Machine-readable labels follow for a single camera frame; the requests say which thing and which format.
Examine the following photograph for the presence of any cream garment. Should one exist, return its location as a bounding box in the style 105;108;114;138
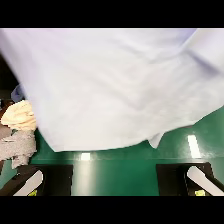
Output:
0;99;38;132

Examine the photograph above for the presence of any blue garment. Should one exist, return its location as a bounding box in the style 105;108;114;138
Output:
10;83;27;105

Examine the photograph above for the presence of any white T-shirt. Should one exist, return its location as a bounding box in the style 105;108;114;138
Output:
0;28;224;153

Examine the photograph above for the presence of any grey garment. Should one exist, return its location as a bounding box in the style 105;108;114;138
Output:
0;124;38;170

